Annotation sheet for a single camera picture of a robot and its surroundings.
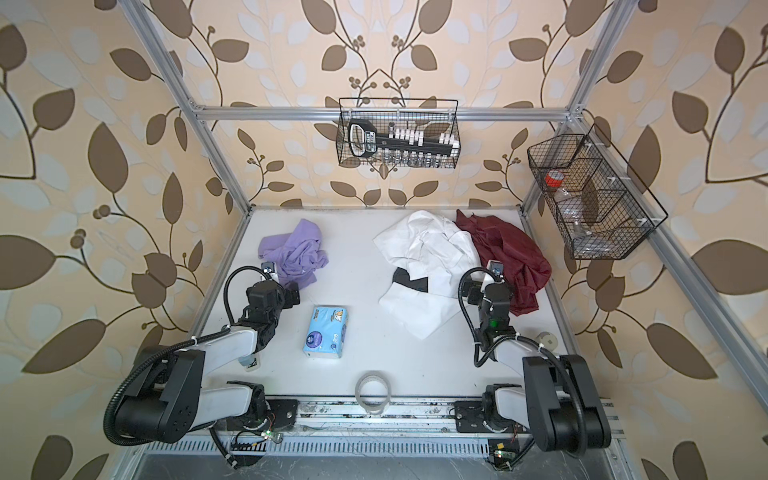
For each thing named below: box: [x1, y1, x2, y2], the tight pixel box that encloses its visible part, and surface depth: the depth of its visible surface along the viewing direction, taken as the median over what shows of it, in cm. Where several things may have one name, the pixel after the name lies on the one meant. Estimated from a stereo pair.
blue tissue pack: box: [303, 306, 349, 359], surface depth 86 cm
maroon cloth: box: [454, 209, 552, 316], surface depth 98 cm
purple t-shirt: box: [258, 219, 329, 290], surface depth 101 cm
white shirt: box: [373, 210, 483, 340], surface depth 95 cm
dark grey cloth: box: [392, 267, 429, 293], surface depth 97 cm
